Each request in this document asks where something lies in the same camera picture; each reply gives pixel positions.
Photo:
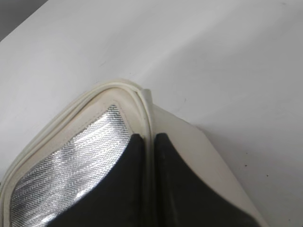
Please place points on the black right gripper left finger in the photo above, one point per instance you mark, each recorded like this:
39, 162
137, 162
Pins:
117, 200

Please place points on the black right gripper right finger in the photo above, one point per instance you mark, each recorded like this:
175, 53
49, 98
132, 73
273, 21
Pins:
183, 200

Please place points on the cream canvas bag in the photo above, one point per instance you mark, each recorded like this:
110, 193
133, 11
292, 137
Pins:
77, 150

